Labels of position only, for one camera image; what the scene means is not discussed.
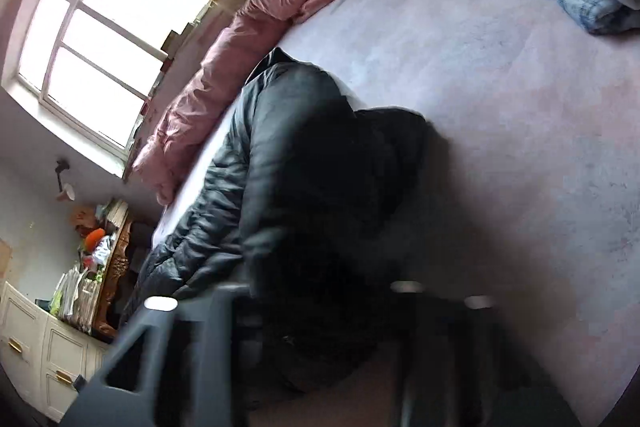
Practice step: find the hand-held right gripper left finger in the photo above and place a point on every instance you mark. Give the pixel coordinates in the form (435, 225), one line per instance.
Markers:
(165, 357)

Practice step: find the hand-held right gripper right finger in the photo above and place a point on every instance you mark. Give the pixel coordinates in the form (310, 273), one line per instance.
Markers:
(450, 357)

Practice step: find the black down jacket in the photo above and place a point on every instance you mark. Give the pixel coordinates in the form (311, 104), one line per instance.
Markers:
(300, 167)

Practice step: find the carved wooden table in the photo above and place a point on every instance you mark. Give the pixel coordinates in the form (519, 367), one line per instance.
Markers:
(117, 277)

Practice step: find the stack of papers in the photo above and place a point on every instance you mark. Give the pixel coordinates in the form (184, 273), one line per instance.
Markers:
(77, 299)

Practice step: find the white cabinet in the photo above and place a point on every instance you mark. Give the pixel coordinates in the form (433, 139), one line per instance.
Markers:
(45, 357)

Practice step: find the orange plush toy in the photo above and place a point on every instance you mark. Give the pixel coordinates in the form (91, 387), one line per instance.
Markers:
(94, 239)

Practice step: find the stack of books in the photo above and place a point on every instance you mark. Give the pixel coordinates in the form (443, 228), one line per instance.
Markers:
(116, 217)

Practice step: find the brown cardboard box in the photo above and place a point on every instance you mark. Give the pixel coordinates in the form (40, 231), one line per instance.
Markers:
(82, 218)

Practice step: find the books on windowsill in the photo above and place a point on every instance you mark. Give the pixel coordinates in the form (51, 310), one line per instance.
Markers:
(177, 37)

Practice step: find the pink quilt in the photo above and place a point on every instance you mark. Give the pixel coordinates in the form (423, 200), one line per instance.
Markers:
(260, 17)

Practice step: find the wall lamp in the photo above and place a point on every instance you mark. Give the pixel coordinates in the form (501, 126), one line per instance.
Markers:
(65, 189)

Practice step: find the white frame window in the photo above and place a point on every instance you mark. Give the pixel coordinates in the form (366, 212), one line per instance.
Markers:
(100, 32)

